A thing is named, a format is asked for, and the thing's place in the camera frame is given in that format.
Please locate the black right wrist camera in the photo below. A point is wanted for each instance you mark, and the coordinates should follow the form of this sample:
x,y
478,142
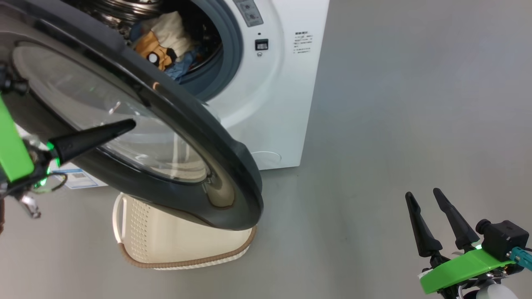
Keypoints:
x,y
505,236

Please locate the blue white energy label sticker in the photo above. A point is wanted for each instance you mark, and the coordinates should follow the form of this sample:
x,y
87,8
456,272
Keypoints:
x,y
79,178

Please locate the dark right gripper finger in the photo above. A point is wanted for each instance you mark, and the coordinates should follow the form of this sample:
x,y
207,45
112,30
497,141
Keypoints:
x,y
463,234
426,243

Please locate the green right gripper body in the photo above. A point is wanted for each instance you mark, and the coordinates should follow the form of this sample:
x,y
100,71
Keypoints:
x,y
461,268

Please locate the blue and orange clothes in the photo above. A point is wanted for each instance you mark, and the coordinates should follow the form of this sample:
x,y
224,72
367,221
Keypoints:
x,y
112,10

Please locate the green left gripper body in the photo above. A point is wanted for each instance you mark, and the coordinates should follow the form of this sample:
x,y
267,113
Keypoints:
x,y
12,158

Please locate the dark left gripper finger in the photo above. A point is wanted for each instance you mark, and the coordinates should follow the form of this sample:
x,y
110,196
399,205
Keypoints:
x,y
83,143

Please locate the white front-load washing machine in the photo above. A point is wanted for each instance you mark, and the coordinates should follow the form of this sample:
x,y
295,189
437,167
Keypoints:
x,y
282,104

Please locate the black round glass washer door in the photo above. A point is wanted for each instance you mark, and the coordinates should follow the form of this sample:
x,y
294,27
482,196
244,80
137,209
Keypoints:
x,y
232,166

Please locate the grey warning sticker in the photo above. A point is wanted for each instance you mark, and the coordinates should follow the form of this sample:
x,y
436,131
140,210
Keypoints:
x,y
249,12

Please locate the cream perforated laundry basket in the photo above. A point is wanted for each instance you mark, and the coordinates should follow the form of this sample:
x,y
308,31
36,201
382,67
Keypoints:
x,y
166,236

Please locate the round white filter cover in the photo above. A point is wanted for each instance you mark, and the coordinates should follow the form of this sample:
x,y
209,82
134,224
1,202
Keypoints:
x,y
266,160

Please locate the white garment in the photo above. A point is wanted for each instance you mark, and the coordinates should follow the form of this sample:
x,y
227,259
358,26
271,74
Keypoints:
x,y
172,33

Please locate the black door latch socket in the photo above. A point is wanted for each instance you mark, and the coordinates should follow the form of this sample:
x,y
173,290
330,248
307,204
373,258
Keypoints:
x,y
261,45

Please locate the orange garment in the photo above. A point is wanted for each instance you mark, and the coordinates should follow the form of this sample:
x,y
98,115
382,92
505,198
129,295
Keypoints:
x,y
147,45

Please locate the grey rubber door gasket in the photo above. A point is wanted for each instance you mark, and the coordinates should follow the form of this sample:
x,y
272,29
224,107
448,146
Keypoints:
x,y
230,45

